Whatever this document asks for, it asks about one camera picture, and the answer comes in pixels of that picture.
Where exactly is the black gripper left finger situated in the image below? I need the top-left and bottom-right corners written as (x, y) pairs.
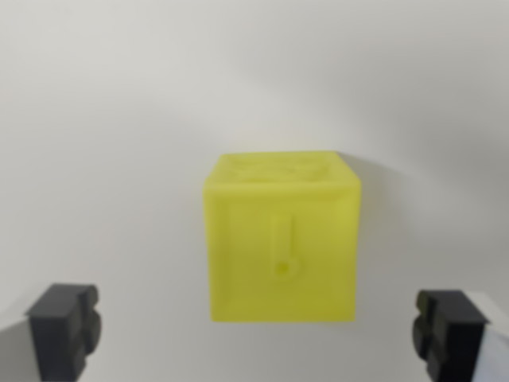
top-left (0, 283), bottom-right (102, 382)

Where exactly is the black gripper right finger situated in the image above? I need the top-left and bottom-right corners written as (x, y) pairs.
top-left (410, 289), bottom-right (509, 382)

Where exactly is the yellow cube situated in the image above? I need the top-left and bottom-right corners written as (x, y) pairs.
top-left (202, 150), bottom-right (363, 324)

